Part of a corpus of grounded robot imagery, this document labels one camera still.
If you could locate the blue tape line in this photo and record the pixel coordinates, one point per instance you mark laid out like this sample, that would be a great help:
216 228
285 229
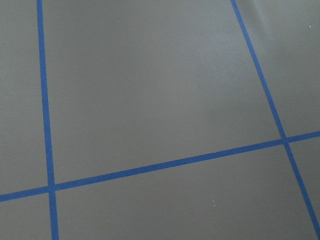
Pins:
46 124
285 141
155 167

